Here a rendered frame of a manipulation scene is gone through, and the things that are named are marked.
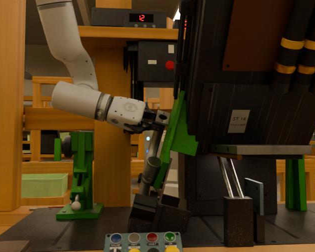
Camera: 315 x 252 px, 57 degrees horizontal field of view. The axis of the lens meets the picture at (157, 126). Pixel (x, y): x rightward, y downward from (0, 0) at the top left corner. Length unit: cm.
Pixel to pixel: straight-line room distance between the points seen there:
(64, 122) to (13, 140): 20
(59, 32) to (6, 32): 49
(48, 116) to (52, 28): 52
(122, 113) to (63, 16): 29
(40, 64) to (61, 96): 1067
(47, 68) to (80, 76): 1049
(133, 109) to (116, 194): 41
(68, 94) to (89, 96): 6
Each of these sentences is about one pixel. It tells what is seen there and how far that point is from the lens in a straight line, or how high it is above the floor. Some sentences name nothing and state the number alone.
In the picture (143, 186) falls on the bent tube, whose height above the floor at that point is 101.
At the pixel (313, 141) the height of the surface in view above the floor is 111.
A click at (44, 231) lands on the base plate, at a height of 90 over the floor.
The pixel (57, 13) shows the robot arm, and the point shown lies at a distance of 82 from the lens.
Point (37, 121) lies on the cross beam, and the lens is 128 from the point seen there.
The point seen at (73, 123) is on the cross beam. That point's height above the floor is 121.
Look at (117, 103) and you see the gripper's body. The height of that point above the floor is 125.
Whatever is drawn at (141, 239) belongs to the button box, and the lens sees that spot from 61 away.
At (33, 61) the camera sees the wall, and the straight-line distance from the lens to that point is 1161.
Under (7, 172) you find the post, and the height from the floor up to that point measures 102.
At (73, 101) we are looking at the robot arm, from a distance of 86.
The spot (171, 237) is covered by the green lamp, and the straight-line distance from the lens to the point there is 61.
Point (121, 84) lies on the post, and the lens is 115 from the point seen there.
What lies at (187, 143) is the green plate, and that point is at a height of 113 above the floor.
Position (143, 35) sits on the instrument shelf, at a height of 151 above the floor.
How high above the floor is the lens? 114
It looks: 3 degrees up
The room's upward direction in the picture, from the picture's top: straight up
